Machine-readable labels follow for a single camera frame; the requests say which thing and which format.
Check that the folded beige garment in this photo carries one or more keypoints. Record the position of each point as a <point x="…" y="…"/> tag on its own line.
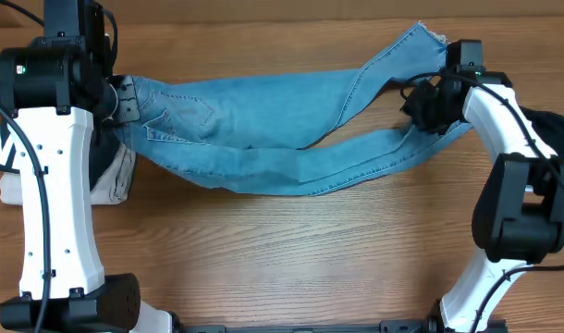
<point x="111" y="188"/>

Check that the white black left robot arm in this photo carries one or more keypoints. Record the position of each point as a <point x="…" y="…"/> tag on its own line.
<point x="51" y="94"/>

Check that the black garment right side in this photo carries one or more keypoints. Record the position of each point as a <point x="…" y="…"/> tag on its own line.
<point x="549" y="126"/>

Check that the blue denim jeans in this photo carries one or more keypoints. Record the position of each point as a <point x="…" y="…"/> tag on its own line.
<point x="260" y="135"/>

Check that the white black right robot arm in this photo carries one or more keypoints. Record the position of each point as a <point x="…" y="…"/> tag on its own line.
<point x="519" y="217"/>

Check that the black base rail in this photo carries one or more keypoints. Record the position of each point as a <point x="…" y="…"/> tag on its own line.
<point x="310" y="328"/>

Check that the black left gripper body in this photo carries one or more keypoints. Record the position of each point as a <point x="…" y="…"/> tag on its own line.
<point x="128" y="109"/>

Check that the black shirt white letters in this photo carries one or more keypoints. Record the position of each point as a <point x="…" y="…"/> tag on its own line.
<point x="7" y="150"/>

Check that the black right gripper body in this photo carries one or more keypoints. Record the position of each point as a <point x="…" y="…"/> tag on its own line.
<point x="421" y="104"/>

